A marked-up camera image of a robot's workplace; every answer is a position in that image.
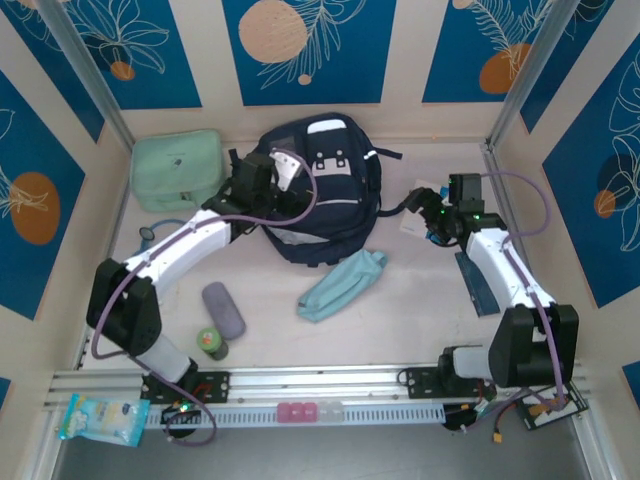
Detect mint green zip pouch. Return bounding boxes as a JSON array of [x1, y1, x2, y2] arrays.
[[130, 128, 225, 214]]

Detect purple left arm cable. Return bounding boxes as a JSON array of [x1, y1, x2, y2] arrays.
[[89, 148, 321, 447]]

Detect clear plastic box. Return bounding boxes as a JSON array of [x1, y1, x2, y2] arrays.
[[316, 401, 345, 424]]

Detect grey purple glasses case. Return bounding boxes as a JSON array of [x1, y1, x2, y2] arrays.
[[201, 282, 247, 337]]

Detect wires with yellow connector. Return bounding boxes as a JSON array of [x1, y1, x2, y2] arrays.
[[444, 399, 519, 446]]

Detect navy blue book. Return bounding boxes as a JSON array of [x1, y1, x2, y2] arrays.
[[454, 249, 501, 317]]

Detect green lidded bottle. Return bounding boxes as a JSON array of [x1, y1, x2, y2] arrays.
[[195, 327, 230, 362]]

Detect navy blue backpack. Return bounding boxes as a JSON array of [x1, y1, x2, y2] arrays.
[[227, 112, 404, 269]]

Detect blue white snack packet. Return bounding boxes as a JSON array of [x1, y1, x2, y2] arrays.
[[58, 393, 151, 447]]

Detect blue stethoscope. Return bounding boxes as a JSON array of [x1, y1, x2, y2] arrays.
[[138, 219, 177, 257]]

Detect aluminium frame post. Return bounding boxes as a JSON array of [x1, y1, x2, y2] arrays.
[[485, 0, 576, 149], [35, 0, 135, 149]]

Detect white slotted cable duct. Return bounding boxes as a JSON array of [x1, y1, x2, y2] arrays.
[[144, 403, 446, 430]]

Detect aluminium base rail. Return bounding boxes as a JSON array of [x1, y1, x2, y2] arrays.
[[47, 362, 589, 414]]

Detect light blue pencil case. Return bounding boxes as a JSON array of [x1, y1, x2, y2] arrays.
[[296, 249, 389, 324]]

